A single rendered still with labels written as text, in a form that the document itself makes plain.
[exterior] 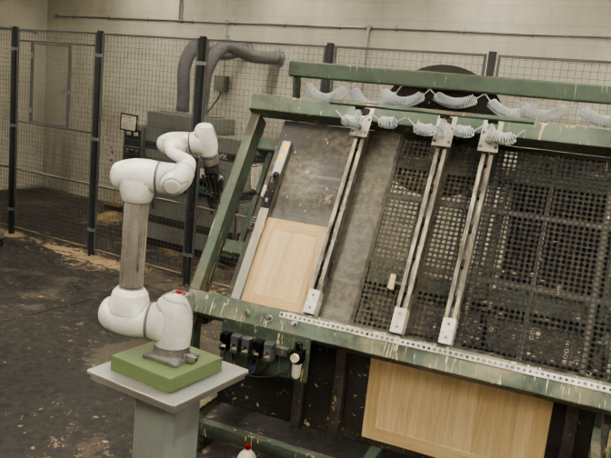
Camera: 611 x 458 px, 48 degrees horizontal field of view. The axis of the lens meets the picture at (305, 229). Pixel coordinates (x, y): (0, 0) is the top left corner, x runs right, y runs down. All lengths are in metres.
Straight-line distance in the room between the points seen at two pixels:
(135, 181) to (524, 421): 2.12
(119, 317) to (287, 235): 1.12
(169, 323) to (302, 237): 1.03
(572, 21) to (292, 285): 5.30
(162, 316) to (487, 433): 1.70
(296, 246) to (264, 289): 0.29
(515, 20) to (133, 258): 6.09
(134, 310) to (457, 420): 1.69
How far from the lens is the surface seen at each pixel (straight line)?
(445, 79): 4.21
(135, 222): 2.91
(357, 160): 3.71
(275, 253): 3.68
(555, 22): 8.12
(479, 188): 3.57
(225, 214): 3.85
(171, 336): 2.97
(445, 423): 3.64
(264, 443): 3.79
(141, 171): 2.85
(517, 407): 3.55
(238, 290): 3.66
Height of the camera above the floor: 1.96
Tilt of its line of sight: 11 degrees down
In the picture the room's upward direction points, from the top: 6 degrees clockwise
